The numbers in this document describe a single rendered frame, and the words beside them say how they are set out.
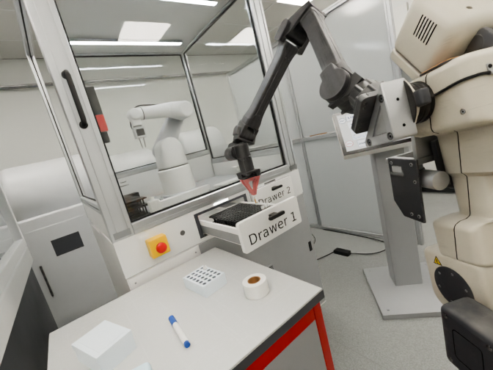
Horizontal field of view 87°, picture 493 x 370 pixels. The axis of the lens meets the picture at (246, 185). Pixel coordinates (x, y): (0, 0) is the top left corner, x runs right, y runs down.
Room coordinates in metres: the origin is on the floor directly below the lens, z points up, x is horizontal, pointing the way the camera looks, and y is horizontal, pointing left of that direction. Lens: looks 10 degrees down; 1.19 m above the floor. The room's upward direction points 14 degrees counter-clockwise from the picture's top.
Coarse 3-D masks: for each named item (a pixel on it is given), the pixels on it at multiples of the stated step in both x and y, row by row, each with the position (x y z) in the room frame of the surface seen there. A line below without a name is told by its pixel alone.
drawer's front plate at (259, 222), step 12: (276, 204) 0.93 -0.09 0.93; (288, 204) 0.95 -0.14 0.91; (252, 216) 0.86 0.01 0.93; (264, 216) 0.88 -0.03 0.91; (288, 216) 0.94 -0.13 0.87; (300, 216) 0.98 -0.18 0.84; (240, 228) 0.81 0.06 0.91; (252, 228) 0.84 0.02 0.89; (264, 228) 0.87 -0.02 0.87; (288, 228) 0.93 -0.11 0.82; (240, 240) 0.82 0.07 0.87; (252, 240) 0.84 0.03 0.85; (264, 240) 0.86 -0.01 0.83
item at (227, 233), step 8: (224, 208) 1.20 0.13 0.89; (208, 216) 1.14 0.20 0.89; (200, 224) 1.10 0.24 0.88; (208, 224) 1.04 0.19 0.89; (216, 224) 0.98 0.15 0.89; (208, 232) 1.05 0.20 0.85; (216, 232) 0.99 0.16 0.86; (224, 232) 0.93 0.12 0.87; (232, 232) 0.89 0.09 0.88; (232, 240) 0.90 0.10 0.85
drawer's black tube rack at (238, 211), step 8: (232, 208) 1.14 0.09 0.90; (240, 208) 1.11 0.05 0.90; (248, 208) 1.07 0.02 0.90; (256, 208) 1.04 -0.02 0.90; (216, 216) 1.08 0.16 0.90; (224, 216) 1.05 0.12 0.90; (232, 216) 1.02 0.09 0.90; (240, 216) 1.00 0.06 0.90; (224, 224) 1.03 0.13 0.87; (232, 224) 1.01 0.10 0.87
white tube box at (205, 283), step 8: (192, 272) 0.82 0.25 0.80; (200, 272) 0.82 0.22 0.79; (208, 272) 0.80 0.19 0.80; (216, 272) 0.78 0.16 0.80; (184, 280) 0.80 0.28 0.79; (192, 280) 0.77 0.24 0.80; (200, 280) 0.76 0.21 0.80; (208, 280) 0.75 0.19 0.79; (216, 280) 0.75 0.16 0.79; (224, 280) 0.76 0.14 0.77; (192, 288) 0.77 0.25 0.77; (200, 288) 0.73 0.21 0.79; (208, 288) 0.72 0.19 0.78; (216, 288) 0.74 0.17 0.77; (208, 296) 0.72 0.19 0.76
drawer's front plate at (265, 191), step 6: (282, 180) 1.38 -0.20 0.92; (288, 180) 1.41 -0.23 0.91; (264, 186) 1.31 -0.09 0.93; (270, 186) 1.33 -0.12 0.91; (282, 186) 1.38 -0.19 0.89; (258, 192) 1.28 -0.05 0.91; (264, 192) 1.30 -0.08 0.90; (270, 192) 1.32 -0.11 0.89; (276, 192) 1.35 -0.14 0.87; (252, 198) 1.26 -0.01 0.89; (258, 198) 1.27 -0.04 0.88; (264, 198) 1.30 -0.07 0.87; (270, 198) 1.32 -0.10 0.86; (282, 198) 1.37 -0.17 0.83
